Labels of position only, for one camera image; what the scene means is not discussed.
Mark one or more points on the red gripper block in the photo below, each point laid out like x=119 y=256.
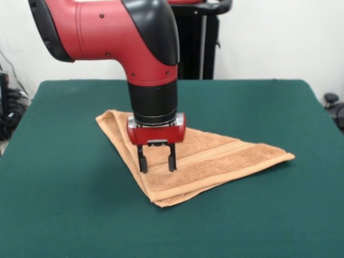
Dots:
x=156 y=134

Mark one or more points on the tan terry towel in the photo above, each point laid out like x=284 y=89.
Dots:
x=215 y=161

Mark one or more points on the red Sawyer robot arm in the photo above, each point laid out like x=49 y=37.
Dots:
x=107 y=32

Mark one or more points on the dark green table cloth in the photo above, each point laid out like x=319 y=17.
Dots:
x=67 y=174

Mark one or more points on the black upright device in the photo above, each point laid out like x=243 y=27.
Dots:
x=4 y=91

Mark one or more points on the grey office chair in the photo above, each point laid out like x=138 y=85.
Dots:
x=331 y=98

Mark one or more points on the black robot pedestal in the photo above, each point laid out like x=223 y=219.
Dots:
x=193 y=53

